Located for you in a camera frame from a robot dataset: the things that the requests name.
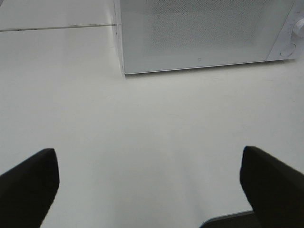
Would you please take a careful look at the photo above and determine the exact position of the white timer knob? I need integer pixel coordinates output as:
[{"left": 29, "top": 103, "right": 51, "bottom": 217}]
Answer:
[{"left": 293, "top": 19, "right": 304, "bottom": 38}]

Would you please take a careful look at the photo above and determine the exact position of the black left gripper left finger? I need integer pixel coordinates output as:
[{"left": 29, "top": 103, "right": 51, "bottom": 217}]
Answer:
[{"left": 0, "top": 148, "right": 59, "bottom": 228}]

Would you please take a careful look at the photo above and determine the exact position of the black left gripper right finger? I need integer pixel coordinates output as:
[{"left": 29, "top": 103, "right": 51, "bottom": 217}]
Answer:
[{"left": 240, "top": 146, "right": 304, "bottom": 228}]

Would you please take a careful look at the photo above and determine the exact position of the white microwave oven body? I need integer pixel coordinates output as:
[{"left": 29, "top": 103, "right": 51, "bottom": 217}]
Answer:
[{"left": 113, "top": 0, "right": 304, "bottom": 79}]

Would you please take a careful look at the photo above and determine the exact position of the round white door button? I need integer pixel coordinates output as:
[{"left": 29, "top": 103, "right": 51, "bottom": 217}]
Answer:
[{"left": 280, "top": 44, "right": 296, "bottom": 57}]

